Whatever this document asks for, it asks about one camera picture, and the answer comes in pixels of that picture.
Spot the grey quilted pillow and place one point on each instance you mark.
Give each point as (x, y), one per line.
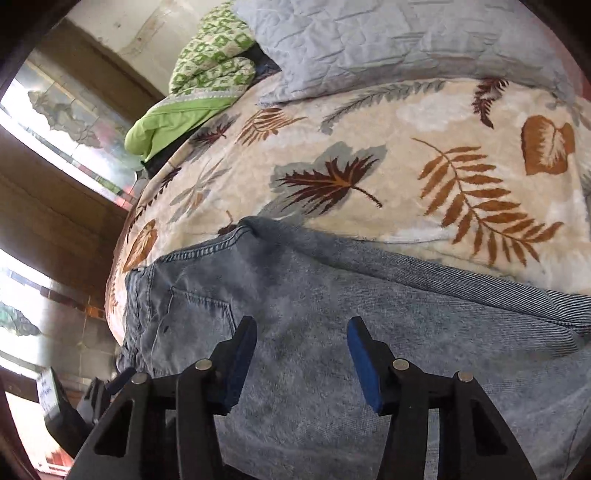
(369, 37)

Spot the leaf print blanket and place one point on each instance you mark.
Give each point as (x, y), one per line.
(415, 138)

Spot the blue denim pants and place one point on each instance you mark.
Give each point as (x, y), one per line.
(300, 286)

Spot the dark cloth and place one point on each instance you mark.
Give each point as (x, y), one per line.
(265, 65)

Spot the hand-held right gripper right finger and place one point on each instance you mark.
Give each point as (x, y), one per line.
(364, 364)

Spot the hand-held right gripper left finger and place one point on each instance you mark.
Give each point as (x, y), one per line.
(240, 364)

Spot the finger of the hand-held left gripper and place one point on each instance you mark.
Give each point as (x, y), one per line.
(121, 381)

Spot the wooden window frame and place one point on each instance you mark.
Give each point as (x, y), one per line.
(55, 207)

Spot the green patterned quilt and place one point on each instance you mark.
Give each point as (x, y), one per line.
(207, 60)

